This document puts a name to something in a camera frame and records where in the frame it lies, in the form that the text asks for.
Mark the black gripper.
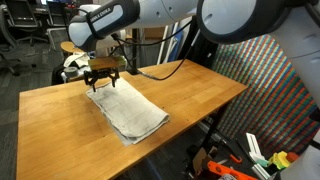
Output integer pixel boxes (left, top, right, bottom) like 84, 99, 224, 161
83, 67, 120, 93

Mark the white woven towel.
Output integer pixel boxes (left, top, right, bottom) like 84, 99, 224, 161
85, 77, 170, 145

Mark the crumpled white cloth pile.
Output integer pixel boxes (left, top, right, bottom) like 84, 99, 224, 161
63, 51, 93, 77

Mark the round wooden side table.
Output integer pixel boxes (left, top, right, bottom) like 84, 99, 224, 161
60, 41, 98, 55

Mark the black table leg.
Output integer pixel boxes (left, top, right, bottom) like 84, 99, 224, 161
199, 103, 231, 158

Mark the small open cardboard box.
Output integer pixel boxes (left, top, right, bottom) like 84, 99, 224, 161
192, 146, 218, 174

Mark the black tool board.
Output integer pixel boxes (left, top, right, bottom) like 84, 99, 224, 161
199, 131, 281, 180

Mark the orange spirit level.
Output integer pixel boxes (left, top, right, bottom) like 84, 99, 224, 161
206, 160, 259, 180

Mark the white aluminium extrusion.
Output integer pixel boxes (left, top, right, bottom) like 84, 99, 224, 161
251, 162, 273, 180
245, 132, 268, 163

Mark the multicolour patterned backdrop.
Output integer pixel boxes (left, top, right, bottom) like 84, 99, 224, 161
209, 34, 320, 158

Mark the yellow green plastic part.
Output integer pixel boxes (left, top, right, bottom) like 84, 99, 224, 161
268, 150, 292, 170

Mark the orange red cap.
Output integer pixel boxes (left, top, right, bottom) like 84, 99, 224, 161
285, 151, 300, 164

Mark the white plastic bucket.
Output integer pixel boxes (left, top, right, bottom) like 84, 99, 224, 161
278, 143, 320, 180

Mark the grey duct tape roll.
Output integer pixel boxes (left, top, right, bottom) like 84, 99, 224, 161
63, 66, 80, 80

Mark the black cable with grey connector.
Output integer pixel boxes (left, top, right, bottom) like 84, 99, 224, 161
111, 18, 203, 82

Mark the silver metal rail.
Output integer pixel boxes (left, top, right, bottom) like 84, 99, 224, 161
196, 121, 231, 144

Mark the clamp with orange handle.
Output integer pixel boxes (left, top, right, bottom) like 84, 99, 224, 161
229, 153, 243, 164

